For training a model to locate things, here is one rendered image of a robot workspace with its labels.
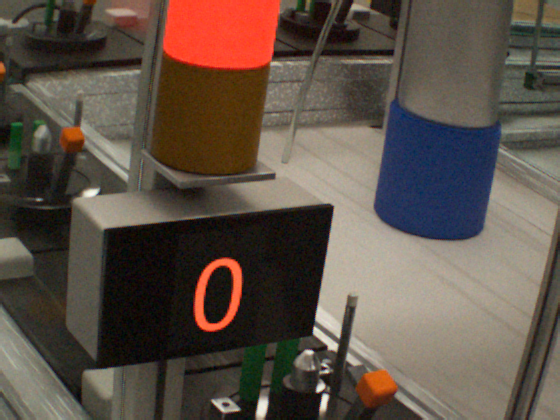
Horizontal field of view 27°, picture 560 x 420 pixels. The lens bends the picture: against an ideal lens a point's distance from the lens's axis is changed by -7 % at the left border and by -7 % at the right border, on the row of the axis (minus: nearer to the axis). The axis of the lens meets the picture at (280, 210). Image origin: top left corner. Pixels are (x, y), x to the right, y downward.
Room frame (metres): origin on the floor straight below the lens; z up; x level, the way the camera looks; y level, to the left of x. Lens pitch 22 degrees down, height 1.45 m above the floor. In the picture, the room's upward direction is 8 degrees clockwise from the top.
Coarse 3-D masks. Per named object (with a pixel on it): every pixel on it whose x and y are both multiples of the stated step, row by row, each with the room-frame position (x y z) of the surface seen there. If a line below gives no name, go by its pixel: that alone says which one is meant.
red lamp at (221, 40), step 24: (192, 0) 0.52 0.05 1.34; (216, 0) 0.52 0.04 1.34; (240, 0) 0.52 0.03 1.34; (264, 0) 0.53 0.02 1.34; (168, 24) 0.54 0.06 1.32; (192, 24) 0.52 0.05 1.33; (216, 24) 0.52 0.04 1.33; (240, 24) 0.52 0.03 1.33; (264, 24) 0.53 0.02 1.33; (168, 48) 0.53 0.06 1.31; (192, 48) 0.52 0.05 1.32; (216, 48) 0.52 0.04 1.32; (240, 48) 0.52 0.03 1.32; (264, 48) 0.53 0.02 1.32
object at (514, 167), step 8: (504, 152) 1.82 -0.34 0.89; (504, 160) 1.81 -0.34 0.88; (512, 160) 1.79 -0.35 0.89; (520, 160) 1.79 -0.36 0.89; (496, 168) 1.82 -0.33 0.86; (504, 168) 1.80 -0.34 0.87; (512, 168) 1.80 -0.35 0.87; (520, 168) 1.78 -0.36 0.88; (528, 168) 1.76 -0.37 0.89; (512, 176) 1.79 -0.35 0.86; (520, 176) 1.77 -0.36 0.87; (528, 176) 1.76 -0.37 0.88; (536, 176) 1.74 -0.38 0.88; (544, 176) 1.73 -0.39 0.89; (528, 184) 1.76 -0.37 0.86; (536, 184) 1.74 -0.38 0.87; (544, 184) 1.73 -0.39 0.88; (552, 184) 1.71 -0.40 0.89; (536, 192) 1.74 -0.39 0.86; (544, 192) 1.72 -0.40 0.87; (552, 192) 1.72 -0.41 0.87; (552, 200) 1.71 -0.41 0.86
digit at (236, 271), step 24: (192, 240) 0.51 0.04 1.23; (216, 240) 0.52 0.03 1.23; (240, 240) 0.53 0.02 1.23; (264, 240) 0.54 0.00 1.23; (192, 264) 0.51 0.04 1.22; (216, 264) 0.52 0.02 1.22; (240, 264) 0.53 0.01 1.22; (192, 288) 0.52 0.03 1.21; (216, 288) 0.52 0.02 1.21; (240, 288) 0.53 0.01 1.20; (192, 312) 0.52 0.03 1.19; (216, 312) 0.52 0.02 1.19; (240, 312) 0.53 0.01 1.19; (168, 336) 0.51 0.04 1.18; (192, 336) 0.52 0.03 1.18; (216, 336) 0.53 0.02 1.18; (240, 336) 0.53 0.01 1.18
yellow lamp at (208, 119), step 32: (192, 64) 0.52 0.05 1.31; (160, 96) 0.53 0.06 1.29; (192, 96) 0.52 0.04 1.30; (224, 96) 0.52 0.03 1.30; (256, 96) 0.53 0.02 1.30; (160, 128) 0.53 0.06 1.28; (192, 128) 0.52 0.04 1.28; (224, 128) 0.52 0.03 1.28; (256, 128) 0.54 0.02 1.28; (160, 160) 0.53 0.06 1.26; (192, 160) 0.52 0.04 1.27; (224, 160) 0.52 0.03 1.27; (256, 160) 0.54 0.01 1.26
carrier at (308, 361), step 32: (352, 320) 0.82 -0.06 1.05; (256, 352) 0.79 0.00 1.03; (288, 352) 0.80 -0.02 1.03; (320, 352) 0.92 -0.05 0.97; (192, 384) 0.84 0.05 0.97; (224, 384) 0.84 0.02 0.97; (256, 384) 0.79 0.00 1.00; (288, 384) 0.76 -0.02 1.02; (320, 384) 0.77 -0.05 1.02; (192, 416) 0.79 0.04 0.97; (224, 416) 0.74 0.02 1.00; (256, 416) 0.77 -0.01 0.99; (288, 416) 0.76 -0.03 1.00; (320, 416) 0.78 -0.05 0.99; (384, 416) 0.83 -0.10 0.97; (416, 416) 0.83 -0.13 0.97
